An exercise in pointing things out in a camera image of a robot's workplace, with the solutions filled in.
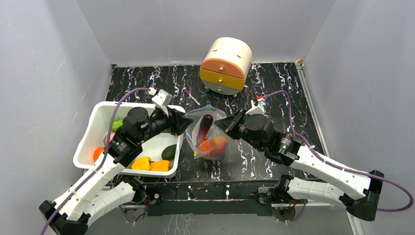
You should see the pink marker pen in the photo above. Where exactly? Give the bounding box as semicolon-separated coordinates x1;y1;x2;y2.
184;89;201;107

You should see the yellow orange bell pepper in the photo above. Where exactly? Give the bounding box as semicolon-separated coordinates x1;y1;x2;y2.
150;160;172;172

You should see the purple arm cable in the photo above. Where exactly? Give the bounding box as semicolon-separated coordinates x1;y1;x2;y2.
257;90;415;213
39;87;153;235

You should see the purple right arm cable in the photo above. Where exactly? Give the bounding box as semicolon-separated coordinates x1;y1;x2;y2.
257;90;415;213

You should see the clear zip top bag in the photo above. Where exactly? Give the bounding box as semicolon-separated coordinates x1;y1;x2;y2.
185;105;229;161

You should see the dark green avocado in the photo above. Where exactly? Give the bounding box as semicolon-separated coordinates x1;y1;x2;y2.
161;144;177;161

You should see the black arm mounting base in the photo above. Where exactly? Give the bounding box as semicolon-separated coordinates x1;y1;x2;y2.
145;180;304;216

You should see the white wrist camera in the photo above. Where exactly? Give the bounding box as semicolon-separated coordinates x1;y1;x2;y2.
246;98;265;115
152;89;173;116

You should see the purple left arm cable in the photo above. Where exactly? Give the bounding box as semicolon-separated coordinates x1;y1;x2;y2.
39;87;153;235

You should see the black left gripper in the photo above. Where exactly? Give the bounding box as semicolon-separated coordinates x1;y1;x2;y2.
138;106;193;144

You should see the green cabbage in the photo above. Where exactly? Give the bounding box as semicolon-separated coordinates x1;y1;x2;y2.
111;118;123;133

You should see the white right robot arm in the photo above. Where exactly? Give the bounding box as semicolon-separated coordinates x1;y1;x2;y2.
214;109;383;221

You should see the white plastic bin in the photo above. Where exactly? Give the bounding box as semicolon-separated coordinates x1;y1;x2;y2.
73;101;185;178

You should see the purple eggplant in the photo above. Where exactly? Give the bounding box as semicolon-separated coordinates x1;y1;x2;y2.
197;114;213;143

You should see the orange pumpkin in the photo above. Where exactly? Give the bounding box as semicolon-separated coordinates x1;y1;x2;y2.
198;138;216;154

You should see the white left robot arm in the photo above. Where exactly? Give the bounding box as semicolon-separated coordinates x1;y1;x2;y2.
39;107;193;235

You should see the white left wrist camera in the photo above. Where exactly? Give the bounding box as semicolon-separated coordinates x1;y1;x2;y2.
152;89;173;116

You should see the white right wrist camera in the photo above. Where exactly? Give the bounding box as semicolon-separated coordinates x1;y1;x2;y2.
246;98;265;115

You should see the round pastel drawer cabinet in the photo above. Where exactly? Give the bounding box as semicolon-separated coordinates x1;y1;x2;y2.
199;37;253;96

